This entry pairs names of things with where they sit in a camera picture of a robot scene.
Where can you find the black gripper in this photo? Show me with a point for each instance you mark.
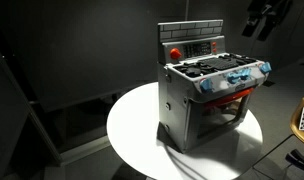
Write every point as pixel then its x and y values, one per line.
pixel 260 8

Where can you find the middle blue stove knob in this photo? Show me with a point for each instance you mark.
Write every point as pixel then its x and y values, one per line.
pixel 233 78

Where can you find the left blue stove knob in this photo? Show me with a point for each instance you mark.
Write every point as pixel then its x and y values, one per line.
pixel 206 85

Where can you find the grey toy stove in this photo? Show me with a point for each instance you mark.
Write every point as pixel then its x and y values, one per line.
pixel 181 102

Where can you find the red round stove knob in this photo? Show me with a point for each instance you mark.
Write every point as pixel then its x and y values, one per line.
pixel 175 53

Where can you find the wooden chair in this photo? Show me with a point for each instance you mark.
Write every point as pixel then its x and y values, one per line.
pixel 295 121

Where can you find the black chair base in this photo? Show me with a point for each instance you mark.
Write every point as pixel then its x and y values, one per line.
pixel 296 159

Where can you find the round white table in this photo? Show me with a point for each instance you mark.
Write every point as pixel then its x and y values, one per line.
pixel 134 133

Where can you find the red oven door handle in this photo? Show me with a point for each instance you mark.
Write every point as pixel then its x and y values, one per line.
pixel 229 98

